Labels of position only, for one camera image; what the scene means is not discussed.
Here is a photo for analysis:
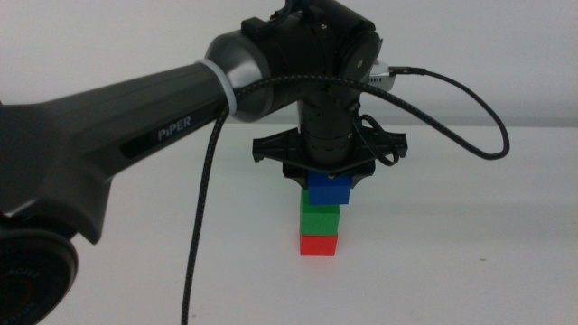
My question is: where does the braided left camera cable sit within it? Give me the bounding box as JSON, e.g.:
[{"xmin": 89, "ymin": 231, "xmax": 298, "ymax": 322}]
[{"xmin": 180, "ymin": 66, "xmax": 511, "ymax": 325}]

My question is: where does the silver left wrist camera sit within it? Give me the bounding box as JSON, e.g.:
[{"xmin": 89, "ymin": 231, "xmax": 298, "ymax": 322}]
[{"xmin": 366, "ymin": 60, "xmax": 397, "ymax": 91}]

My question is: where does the green cube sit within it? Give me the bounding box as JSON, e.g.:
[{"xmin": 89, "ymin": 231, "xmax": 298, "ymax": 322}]
[{"xmin": 300, "ymin": 189, "xmax": 341, "ymax": 237}]

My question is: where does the red cube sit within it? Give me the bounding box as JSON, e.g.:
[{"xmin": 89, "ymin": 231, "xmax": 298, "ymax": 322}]
[{"xmin": 299, "ymin": 233, "xmax": 340, "ymax": 257}]

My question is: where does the blue cube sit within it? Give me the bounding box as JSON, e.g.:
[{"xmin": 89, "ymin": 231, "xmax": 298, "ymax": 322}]
[{"xmin": 307, "ymin": 172, "xmax": 352, "ymax": 207}]

